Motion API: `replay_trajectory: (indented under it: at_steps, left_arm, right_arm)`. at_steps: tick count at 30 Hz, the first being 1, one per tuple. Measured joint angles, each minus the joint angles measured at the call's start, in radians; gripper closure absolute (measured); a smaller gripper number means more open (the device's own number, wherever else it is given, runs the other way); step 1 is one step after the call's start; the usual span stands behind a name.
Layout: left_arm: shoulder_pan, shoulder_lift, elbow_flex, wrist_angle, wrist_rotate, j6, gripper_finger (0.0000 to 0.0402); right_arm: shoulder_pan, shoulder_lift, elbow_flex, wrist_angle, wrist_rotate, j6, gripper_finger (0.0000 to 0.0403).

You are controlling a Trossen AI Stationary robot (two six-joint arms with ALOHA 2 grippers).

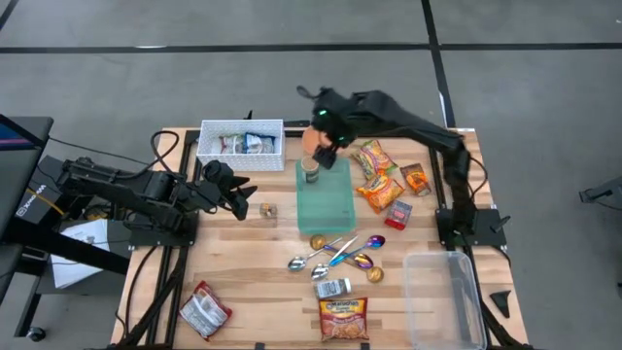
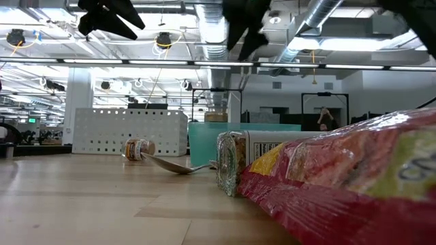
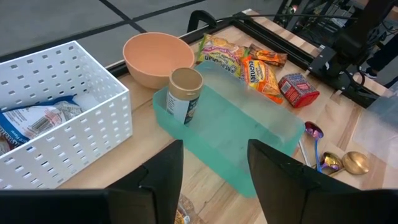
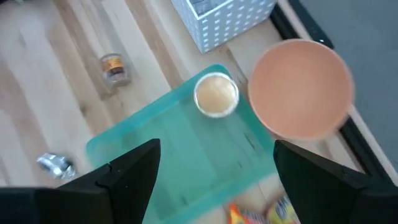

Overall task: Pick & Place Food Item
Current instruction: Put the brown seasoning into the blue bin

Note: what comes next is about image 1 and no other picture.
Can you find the black equipment box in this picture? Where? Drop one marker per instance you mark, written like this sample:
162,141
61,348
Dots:
36,204

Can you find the orange bowl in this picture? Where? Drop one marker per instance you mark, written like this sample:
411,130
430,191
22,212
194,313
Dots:
308,141

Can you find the black triangular bracket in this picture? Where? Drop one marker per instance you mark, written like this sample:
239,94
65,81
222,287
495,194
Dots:
501,302

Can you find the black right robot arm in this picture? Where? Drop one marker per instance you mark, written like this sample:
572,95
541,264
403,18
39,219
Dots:
413,127

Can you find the white red food packet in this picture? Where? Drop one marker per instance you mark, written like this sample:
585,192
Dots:
231,144

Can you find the clear plastic container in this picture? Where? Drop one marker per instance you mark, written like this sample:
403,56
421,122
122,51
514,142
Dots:
442,301

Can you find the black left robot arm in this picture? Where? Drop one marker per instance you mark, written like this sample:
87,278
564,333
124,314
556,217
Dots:
121,189

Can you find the black desk leg stand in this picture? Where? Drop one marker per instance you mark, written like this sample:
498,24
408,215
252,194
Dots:
97,260

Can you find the small glass spice jar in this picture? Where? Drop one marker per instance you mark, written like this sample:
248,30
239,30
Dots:
267,210

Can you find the white perforated plastic basket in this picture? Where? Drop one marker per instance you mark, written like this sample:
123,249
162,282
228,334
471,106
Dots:
240,163

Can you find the blue white food packet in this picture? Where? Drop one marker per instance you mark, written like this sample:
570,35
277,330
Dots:
258,144

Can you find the white paper sheet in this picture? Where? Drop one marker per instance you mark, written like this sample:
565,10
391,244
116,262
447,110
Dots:
80,253

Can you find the white label seasoning shaker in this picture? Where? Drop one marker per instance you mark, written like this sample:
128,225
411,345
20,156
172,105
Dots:
332,288

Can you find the gold metal spoon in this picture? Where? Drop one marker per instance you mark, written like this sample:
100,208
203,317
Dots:
374,274

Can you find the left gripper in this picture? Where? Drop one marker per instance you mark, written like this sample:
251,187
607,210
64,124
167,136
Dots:
218,197

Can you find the teal translucent plastic tray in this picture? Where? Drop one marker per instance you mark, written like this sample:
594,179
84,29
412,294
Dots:
325,209

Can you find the chili shrimp ramen packet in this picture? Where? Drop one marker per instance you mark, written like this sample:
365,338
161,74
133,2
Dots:
374,158

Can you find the black desk with monitor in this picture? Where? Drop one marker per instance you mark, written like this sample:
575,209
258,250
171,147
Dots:
24,146

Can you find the white and red ramen packet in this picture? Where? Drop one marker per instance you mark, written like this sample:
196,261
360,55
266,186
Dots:
204,315

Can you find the black caster wheel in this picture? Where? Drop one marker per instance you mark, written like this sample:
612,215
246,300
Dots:
35,334

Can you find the black aluminium table frame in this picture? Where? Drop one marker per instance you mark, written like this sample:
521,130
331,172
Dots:
291,131

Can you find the taco seasoning packet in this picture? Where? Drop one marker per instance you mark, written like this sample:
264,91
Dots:
416,179

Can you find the orange ramen noodle packet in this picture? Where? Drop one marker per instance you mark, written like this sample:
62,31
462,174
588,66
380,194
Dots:
380,192

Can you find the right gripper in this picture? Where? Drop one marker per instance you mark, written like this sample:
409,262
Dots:
346,131

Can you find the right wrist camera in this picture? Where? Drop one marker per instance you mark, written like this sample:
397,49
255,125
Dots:
321,114

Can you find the red spice box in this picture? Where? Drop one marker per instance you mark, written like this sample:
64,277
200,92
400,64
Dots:
398,214

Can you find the red Maruchan ramen packet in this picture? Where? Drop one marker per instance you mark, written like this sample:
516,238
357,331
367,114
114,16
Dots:
343,318

